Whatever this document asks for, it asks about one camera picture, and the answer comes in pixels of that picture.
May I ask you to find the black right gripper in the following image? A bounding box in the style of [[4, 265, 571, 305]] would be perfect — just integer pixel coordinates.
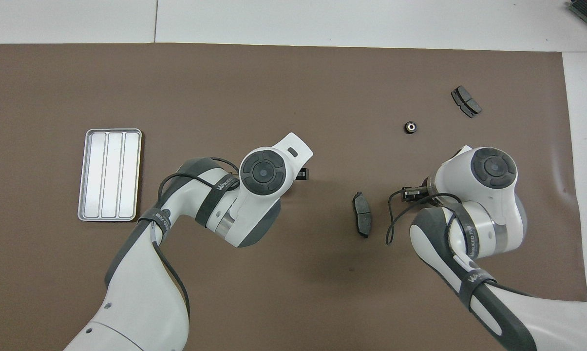
[[401, 187, 429, 202]]

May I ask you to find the silver metal tray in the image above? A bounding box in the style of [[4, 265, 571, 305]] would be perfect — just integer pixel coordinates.
[[77, 128, 143, 222]]

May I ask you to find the long grey brake pad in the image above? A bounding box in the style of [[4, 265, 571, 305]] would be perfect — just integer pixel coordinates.
[[353, 191, 373, 239]]

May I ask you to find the brown table mat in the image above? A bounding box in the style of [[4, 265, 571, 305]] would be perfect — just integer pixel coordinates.
[[0, 43, 587, 351]]

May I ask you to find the short grey brake pad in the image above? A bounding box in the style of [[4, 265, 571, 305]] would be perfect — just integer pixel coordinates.
[[451, 85, 483, 118]]

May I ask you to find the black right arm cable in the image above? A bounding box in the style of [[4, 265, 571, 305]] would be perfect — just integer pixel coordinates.
[[385, 188, 464, 246]]

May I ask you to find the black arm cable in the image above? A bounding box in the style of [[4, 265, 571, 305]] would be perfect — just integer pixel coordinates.
[[385, 188, 464, 246], [150, 157, 240, 320]]

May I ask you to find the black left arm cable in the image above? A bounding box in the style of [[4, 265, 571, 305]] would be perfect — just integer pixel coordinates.
[[150, 157, 240, 320]]

